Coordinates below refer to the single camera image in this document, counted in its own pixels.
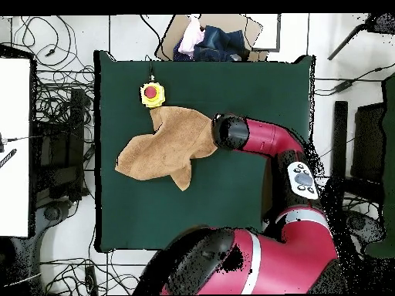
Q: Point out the tan terry towel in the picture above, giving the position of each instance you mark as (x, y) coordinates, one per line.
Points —
(166, 148)

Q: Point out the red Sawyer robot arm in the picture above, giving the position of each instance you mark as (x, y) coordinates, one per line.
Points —
(268, 135)

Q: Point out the dark green tablecloth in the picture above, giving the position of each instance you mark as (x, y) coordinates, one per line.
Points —
(216, 191)

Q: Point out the yellow emergency stop button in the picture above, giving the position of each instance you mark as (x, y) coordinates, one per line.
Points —
(151, 94)

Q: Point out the blue denim jeans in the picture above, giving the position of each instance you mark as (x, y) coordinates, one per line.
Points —
(219, 43)

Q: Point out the pale pink garment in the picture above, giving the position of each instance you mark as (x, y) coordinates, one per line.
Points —
(189, 38)

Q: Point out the black metal stand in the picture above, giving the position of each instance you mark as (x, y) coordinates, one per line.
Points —
(339, 138)
(77, 123)

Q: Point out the brown cardboard box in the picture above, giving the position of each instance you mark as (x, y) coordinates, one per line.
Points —
(234, 23)

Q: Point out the white desk top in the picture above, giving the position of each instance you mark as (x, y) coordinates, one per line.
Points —
(14, 148)

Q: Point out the green fabric sheet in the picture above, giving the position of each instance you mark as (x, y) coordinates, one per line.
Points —
(389, 154)

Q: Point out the black tripod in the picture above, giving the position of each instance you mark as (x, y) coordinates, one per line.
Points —
(379, 24)

